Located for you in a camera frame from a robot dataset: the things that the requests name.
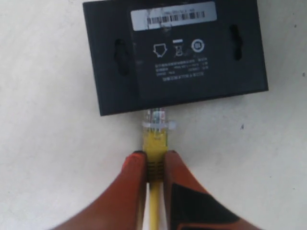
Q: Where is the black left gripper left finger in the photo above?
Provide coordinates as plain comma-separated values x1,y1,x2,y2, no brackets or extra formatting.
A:
54,151,147,230

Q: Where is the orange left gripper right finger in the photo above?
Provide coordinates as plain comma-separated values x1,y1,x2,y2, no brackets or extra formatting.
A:
164,150,258,230

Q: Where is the yellow ethernet cable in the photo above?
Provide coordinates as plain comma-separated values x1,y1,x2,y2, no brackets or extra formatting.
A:
141,108,177,230

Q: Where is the black rectangular adapter box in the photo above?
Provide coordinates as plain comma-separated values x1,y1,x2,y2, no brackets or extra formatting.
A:
83,0,268,116

